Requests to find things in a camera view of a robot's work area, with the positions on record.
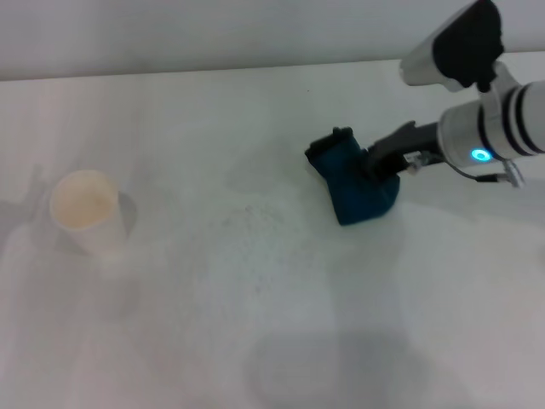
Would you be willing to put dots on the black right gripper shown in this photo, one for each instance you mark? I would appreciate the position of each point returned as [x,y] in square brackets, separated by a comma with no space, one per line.
[404,138]

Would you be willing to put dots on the blue rag with black edge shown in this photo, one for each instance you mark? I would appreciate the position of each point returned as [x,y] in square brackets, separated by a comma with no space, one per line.
[353,196]

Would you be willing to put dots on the white paper cup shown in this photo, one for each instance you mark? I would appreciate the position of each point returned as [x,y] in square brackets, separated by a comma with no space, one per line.
[85,213]

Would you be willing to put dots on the right wrist camera housing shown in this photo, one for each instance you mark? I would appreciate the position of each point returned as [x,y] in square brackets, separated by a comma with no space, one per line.
[460,47]

